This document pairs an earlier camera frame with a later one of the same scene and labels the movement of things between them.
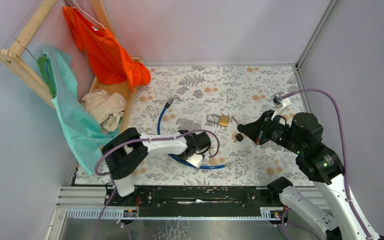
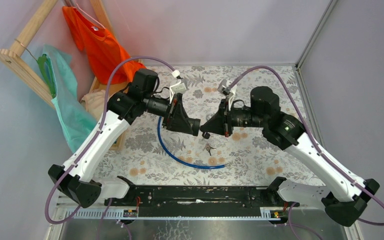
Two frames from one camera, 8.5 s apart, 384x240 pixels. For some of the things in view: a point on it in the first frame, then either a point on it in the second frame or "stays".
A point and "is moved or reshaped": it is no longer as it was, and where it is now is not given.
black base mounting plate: (194, 199) stays
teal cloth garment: (85, 132) stays
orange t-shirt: (111, 64) stays
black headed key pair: (239, 137) is moved or reshaped
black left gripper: (185, 158) -> (176, 116)
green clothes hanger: (46, 67) stays
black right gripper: (256, 131) -> (219, 123)
